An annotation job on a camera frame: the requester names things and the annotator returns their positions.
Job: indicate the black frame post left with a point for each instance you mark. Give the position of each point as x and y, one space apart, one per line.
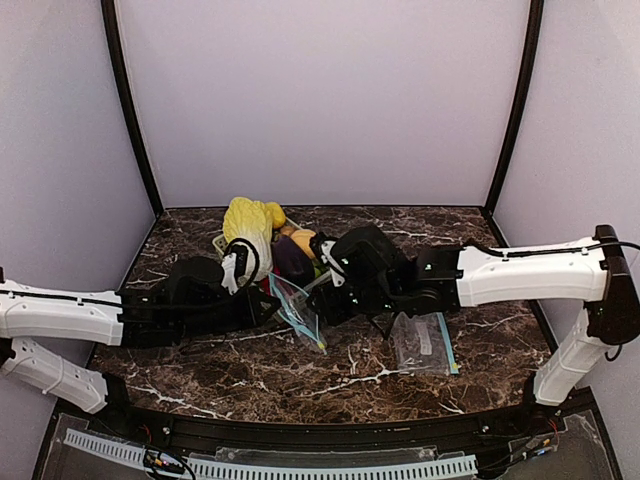
127 105

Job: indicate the black front rail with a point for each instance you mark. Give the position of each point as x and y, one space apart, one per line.
479 431

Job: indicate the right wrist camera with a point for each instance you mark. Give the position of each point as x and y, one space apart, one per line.
322 245

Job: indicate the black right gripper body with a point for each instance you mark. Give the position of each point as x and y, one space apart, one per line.
325 302

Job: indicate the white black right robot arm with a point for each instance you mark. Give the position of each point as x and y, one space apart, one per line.
370 275

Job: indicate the purple eggplant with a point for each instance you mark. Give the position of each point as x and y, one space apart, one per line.
292 262

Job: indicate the orange pink peach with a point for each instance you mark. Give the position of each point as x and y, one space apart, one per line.
302 238

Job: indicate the pale green plastic basket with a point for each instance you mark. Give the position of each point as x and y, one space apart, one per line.
322 275

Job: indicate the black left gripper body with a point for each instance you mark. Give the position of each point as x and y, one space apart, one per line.
255 305

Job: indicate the yellow napa cabbage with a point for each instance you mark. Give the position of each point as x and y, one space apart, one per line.
252 221

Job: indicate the black frame post right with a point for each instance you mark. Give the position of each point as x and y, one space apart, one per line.
525 73

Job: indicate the clear zip bag blue zipper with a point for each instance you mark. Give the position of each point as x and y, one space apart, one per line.
296 313

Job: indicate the yellow lemon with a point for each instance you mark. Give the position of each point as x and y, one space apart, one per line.
277 214

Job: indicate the black frame post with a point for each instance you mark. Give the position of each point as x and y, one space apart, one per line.
127 105
525 73

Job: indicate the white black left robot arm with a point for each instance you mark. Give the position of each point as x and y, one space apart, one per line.
199 297

